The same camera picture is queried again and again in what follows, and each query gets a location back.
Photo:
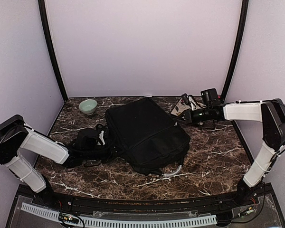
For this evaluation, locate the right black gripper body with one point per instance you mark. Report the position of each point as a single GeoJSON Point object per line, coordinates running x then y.
{"type": "Point", "coordinates": [194, 119]}

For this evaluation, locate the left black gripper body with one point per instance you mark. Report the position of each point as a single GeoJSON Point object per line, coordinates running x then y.
{"type": "Point", "coordinates": [104, 154]}

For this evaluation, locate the black student backpack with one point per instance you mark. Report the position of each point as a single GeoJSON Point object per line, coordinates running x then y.
{"type": "Point", "coordinates": [147, 137]}

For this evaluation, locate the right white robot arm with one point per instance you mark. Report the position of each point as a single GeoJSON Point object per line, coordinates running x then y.
{"type": "Point", "coordinates": [270, 113]}

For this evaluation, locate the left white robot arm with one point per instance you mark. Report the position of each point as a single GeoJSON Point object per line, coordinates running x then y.
{"type": "Point", "coordinates": [90, 145]}

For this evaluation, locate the floral square plate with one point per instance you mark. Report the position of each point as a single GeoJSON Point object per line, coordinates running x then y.
{"type": "Point", "coordinates": [180, 108]}

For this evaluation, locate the pale green ceramic bowl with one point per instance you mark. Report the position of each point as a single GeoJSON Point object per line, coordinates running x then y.
{"type": "Point", "coordinates": [88, 106]}

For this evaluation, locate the small green circuit board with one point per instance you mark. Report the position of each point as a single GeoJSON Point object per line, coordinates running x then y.
{"type": "Point", "coordinates": [65, 218]}

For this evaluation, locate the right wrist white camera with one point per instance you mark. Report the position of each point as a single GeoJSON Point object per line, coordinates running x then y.
{"type": "Point", "coordinates": [189, 101]}

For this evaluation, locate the wrist white camera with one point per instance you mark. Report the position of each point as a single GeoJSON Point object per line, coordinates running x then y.
{"type": "Point", "coordinates": [189, 101]}
{"type": "Point", "coordinates": [100, 140]}

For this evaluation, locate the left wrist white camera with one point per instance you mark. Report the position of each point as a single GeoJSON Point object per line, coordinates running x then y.
{"type": "Point", "coordinates": [100, 140]}

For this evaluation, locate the white slotted cable duct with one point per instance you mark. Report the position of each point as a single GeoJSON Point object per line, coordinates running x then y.
{"type": "Point", "coordinates": [121, 220]}

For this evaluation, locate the black front table rail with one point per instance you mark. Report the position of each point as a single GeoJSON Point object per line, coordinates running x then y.
{"type": "Point", "coordinates": [85, 205]}

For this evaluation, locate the right black frame post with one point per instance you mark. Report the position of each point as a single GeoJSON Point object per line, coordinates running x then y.
{"type": "Point", "coordinates": [236, 49]}

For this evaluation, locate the black frame post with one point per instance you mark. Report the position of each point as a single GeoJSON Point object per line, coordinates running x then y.
{"type": "Point", "coordinates": [236, 49]}
{"type": "Point", "coordinates": [50, 49]}

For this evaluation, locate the left black frame post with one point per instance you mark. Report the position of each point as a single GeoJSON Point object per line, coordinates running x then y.
{"type": "Point", "coordinates": [50, 49]}

